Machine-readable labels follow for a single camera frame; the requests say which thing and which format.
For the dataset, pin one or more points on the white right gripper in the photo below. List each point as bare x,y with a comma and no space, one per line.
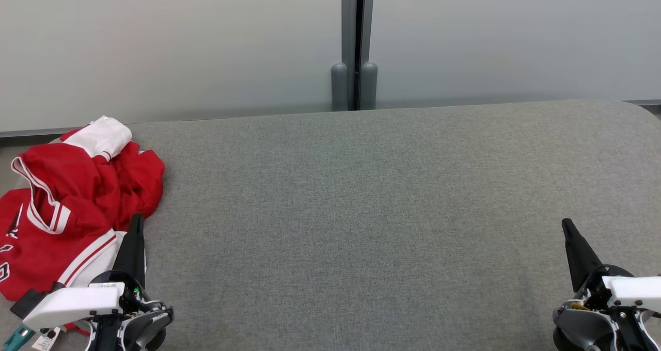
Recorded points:
635,291

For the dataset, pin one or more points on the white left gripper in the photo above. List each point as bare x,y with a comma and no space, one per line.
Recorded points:
72,302

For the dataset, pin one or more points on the red Bulls basketball jersey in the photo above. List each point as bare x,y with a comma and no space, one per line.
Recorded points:
46,248

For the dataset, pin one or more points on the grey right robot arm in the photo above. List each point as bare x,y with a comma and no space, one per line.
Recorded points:
581,326

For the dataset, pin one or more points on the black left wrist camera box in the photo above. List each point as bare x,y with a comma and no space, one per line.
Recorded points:
28,302

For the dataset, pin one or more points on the grey rounded post cap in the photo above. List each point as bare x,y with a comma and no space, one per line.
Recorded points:
368,85
339,85

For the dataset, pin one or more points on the grey window frame post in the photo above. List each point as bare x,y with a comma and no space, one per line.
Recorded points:
357,26

